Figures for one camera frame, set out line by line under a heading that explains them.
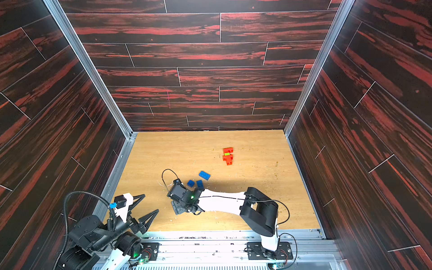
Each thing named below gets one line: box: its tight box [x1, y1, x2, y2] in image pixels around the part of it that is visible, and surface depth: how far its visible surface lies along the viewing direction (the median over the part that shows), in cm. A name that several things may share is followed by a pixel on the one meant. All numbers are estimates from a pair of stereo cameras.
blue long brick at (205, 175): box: [198, 170, 211, 181], surface depth 100 cm
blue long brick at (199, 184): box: [196, 180, 205, 189], surface depth 97 cm
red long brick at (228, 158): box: [222, 154, 234, 162], surface depth 107 cm
